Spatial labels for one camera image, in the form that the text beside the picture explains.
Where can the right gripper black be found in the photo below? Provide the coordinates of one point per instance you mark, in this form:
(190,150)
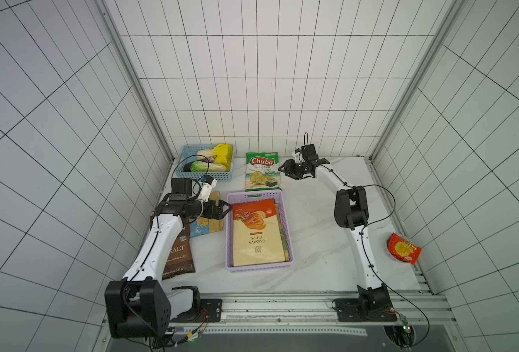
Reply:
(299,167)

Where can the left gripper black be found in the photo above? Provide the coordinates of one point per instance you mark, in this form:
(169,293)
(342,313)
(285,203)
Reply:
(218,215)

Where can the purple plastic basket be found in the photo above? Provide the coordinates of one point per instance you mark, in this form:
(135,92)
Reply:
(244,197)

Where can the green Chuba cassava chips bag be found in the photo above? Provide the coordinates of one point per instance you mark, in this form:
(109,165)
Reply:
(262,171)

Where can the beige red cassava chips bag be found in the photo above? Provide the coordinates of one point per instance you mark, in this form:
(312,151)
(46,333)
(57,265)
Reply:
(256,234)

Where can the sour cream onion chips bag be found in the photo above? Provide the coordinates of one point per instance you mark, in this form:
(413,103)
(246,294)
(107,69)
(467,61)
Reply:
(282,235)

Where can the brown Kettle sea salt bag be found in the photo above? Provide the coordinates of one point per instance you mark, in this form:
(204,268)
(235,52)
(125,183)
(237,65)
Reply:
(180,260)

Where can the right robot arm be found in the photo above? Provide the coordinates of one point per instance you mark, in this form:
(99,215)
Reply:
(351,213)

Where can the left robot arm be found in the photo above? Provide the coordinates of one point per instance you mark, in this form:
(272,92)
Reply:
(137,305)

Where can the blue salt chips bag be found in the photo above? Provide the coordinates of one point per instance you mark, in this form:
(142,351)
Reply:
(203,226)

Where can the blue plastic basket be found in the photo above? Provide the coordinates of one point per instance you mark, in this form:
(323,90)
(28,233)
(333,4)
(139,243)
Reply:
(188,155)

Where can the purple eggplant toy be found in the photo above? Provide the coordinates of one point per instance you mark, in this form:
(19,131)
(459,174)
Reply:
(196,166)

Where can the yellow lettuce toy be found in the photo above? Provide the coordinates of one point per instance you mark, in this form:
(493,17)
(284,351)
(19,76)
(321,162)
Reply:
(224,156)

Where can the small red snack packet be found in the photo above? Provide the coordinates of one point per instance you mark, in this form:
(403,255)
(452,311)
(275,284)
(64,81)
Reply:
(402,250)

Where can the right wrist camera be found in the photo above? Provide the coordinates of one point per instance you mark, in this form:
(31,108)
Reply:
(306,153)

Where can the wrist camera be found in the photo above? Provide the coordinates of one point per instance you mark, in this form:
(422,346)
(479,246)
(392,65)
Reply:
(306,153)
(208,183)

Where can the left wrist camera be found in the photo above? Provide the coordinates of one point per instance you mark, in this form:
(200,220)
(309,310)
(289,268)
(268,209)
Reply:
(208,183)

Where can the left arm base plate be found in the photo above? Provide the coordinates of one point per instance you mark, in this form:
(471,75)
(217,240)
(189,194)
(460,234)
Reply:
(209,310)

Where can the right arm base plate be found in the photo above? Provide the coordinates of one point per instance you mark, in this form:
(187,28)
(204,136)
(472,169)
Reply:
(371,305)

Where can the aluminium rail frame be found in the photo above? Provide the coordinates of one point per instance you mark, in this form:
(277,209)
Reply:
(308,322)

